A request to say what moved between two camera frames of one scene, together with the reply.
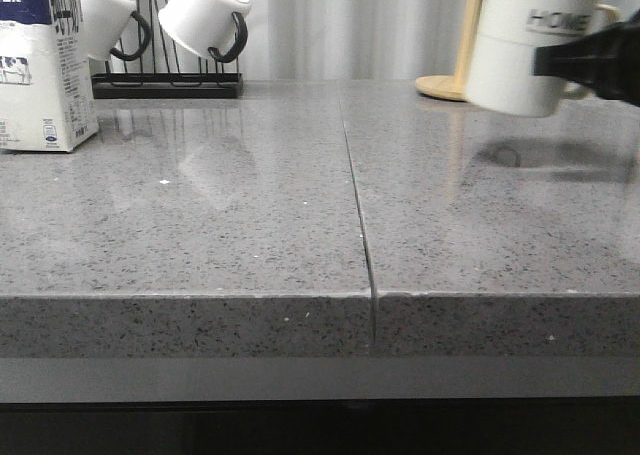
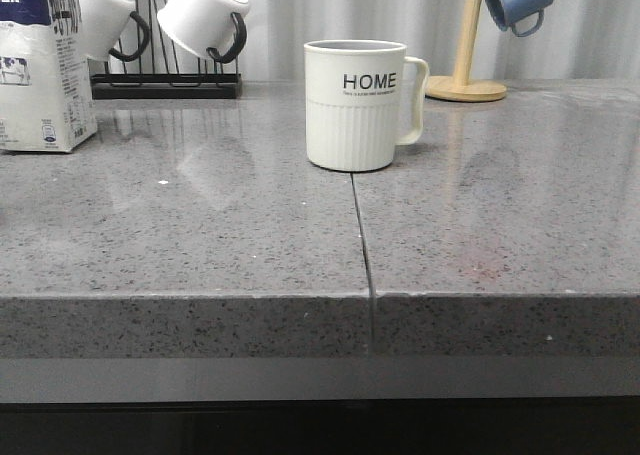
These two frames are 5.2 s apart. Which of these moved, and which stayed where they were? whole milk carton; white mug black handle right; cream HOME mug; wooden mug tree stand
Moved: cream HOME mug
Stayed: white mug black handle right; wooden mug tree stand; whole milk carton
